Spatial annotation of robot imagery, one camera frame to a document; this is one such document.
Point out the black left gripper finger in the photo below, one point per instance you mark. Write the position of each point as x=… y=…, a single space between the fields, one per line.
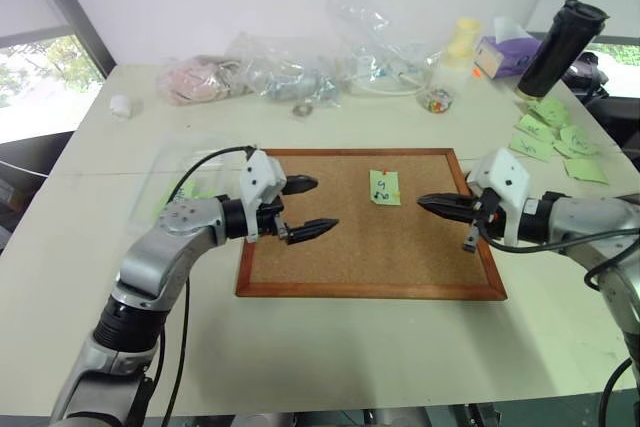
x=301 y=184
x=312 y=230

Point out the dark window frame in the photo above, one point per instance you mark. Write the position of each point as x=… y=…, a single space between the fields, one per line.
x=75 y=12

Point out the green sticky note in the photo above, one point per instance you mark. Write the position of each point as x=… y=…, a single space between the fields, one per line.
x=384 y=189

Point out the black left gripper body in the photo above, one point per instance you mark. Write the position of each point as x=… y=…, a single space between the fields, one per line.
x=272 y=222

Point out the pale yellow plastic bottle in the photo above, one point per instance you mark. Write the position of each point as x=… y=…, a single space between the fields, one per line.
x=460 y=54

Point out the flat clear plastic sleeve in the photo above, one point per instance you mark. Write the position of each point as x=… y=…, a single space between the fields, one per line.
x=150 y=182

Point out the small white cap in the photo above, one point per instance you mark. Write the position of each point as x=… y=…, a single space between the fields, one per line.
x=121 y=107

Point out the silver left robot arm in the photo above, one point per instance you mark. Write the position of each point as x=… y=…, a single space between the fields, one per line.
x=150 y=257

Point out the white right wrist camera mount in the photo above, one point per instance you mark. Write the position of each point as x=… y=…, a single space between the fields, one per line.
x=507 y=177

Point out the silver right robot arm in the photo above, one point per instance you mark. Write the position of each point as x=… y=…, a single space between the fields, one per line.
x=590 y=217

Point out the clear bag with grey contents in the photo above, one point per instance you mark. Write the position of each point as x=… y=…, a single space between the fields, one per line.
x=290 y=74

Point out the black travel tumbler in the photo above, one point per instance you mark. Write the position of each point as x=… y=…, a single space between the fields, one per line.
x=560 y=47

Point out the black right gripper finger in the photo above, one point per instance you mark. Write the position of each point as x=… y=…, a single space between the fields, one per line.
x=447 y=200
x=452 y=213

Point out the pink filled plastic bag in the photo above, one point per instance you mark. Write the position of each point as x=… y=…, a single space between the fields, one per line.
x=192 y=79

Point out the wood framed cork board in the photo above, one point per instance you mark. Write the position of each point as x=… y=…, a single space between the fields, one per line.
x=360 y=252

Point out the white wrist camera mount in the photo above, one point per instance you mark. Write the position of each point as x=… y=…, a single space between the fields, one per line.
x=507 y=177
x=260 y=172

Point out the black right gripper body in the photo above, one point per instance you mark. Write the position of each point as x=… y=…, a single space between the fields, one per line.
x=486 y=214

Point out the dark furniture beside table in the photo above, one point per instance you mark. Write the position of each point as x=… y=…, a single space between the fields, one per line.
x=25 y=172

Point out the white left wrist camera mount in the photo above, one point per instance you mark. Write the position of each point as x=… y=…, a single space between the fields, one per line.
x=260 y=172

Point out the purple tissue box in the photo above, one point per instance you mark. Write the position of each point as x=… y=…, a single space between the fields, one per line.
x=505 y=54

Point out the crumpled clear plastic bag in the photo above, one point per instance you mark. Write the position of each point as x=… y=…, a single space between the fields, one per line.
x=365 y=37

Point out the clear jar of pushpins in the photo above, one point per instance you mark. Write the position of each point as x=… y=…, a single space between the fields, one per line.
x=437 y=101

